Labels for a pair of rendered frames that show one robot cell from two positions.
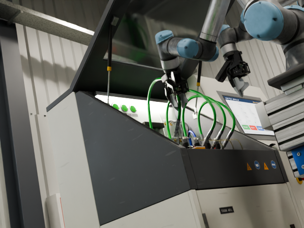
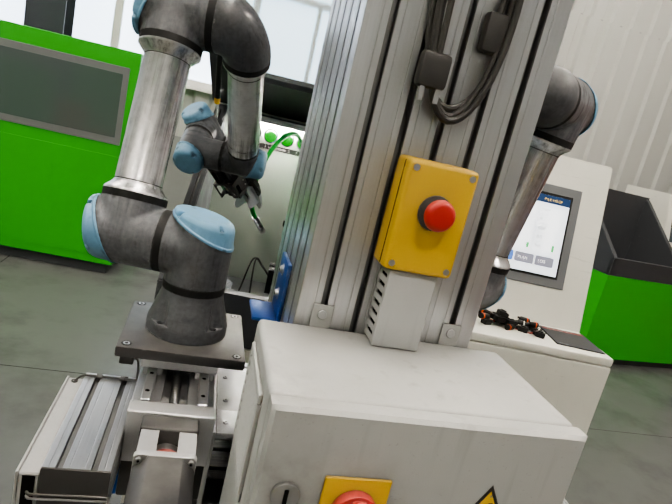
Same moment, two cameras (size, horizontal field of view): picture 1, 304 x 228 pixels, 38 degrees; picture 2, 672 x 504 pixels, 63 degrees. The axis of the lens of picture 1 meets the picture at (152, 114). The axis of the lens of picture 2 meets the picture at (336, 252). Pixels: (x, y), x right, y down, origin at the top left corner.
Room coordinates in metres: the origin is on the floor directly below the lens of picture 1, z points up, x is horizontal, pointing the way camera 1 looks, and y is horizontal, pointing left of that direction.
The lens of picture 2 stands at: (0.76, -1.37, 1.48)
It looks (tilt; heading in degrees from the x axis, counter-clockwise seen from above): 13 degrees down; 40
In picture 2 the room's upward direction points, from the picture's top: 13 degrees clockwise
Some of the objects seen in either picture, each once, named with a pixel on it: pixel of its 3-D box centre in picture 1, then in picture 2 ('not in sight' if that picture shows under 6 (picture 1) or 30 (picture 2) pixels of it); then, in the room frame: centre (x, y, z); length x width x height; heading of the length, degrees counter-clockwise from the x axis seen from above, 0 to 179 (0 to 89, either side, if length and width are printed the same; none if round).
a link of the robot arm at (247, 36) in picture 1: (245, 30); not in sight; (1.88, -0.53, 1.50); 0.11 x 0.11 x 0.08; 1
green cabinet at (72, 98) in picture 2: not in sight; (69, 149); (2.61, 3.00, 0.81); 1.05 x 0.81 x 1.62; 138
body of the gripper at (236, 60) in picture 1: (235, 65); not in sight; (1.89, -0.44, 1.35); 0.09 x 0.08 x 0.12; 47
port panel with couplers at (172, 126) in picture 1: (175, 139); not in sight; (2.38, -0.10, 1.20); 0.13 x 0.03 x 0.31; 137
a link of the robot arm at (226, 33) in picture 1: (225, 37); not in sight; (1.90, -0.43, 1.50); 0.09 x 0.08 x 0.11; 91
